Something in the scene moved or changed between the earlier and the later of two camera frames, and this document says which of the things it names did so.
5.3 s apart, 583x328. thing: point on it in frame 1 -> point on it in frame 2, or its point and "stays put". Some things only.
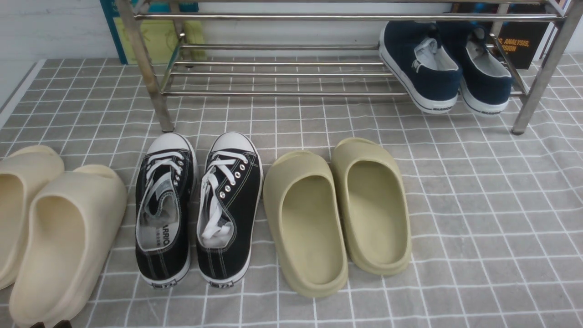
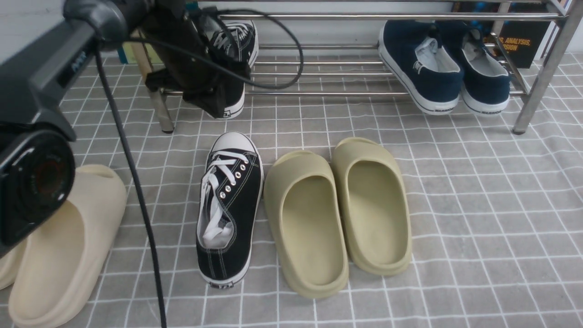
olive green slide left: (303, 206) stays put
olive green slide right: (372, 190) stays put
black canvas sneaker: (167, 191) -> (238, 43)
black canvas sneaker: (229, 207) stays put
